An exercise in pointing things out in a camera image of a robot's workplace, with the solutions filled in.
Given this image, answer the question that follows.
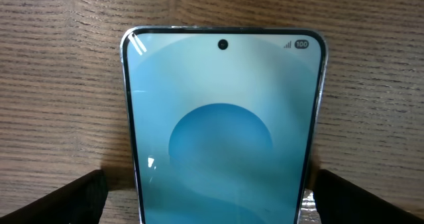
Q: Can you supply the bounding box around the blue Galaxy smartphone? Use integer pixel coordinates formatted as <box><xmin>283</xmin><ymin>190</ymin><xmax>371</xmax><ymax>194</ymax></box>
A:
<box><xmin>120</xmin><ymin>26</ymin><xmax>328</xmax><ymax>223</ymax></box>

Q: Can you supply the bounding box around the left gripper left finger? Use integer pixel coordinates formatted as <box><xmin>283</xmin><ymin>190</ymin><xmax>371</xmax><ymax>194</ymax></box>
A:
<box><xmin>1</xmin><ymin>170</ymin><xmax>108</xmax><ymax>224</ymax></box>

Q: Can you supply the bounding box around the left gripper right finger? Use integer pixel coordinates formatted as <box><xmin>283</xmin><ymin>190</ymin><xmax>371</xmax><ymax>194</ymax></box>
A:
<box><xmin>313</xmin><ymin>170</ymin><xmax>423</xmax><ymax>224</ymax></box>

